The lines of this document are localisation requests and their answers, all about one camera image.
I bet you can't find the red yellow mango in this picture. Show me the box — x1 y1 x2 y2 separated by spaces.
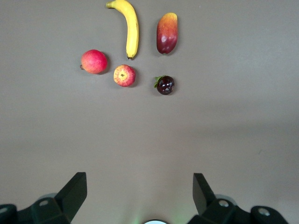
156 12 178 56

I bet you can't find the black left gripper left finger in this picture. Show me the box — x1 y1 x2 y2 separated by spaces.
17 172 88 224

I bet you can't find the yellow banana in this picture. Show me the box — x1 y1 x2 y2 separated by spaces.
106 0 140 61

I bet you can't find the brown table mat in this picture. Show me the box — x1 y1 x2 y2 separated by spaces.
0 0 299 224

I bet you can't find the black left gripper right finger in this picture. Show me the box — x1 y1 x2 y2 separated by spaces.
188 173 243 224

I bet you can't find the small red yellow apple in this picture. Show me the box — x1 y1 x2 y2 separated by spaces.
113 64 136 88

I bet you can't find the red pomegranate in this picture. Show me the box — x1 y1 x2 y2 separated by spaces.
80 49 108 75

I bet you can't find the dark purple mangosteen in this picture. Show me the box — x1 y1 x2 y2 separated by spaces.
153 75 175 96

